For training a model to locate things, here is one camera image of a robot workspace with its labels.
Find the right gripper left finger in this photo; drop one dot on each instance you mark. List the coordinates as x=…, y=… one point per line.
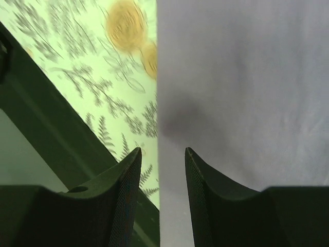
x=99, y=212

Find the floral table cloth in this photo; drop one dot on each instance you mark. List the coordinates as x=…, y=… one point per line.
x=102, y=57

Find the purple t shirt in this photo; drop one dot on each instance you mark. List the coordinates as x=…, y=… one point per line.
x=245, y=85

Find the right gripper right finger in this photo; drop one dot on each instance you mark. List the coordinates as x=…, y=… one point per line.
x=226, y=213

